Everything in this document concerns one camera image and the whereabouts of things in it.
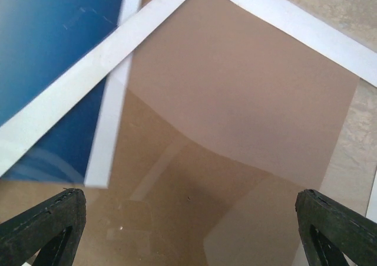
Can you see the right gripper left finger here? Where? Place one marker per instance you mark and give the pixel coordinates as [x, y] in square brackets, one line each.
[51, 229]

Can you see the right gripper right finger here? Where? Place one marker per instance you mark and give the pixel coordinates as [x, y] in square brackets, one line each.
[330, 232]

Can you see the sunset photo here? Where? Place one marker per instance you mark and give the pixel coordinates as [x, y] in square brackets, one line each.
[40, 40]

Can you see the white mat board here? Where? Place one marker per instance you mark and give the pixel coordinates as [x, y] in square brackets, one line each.
[111, 58]

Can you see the brown frame backing board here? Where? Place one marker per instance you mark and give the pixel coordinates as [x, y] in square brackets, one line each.
[226, 119]

